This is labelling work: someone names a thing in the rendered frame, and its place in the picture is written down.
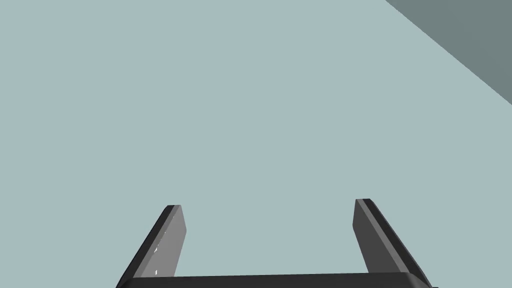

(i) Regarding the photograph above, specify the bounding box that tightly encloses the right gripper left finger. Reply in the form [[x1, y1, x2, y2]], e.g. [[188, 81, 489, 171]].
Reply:
[[119, 204, 188, 283]]

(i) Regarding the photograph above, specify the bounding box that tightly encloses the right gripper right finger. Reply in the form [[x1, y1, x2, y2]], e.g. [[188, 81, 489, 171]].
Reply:
[[351, 197, 431, 283]]

